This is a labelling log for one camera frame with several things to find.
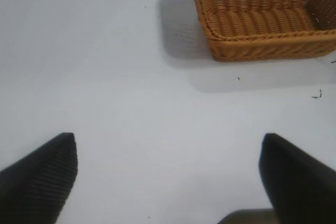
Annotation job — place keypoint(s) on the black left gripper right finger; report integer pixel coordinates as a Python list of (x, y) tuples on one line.
[(302, 182)]

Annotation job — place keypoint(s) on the brown wicker basket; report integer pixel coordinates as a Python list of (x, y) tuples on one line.
[(262, 19)]

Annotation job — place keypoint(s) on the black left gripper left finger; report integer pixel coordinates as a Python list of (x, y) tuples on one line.
[(39, 179)]

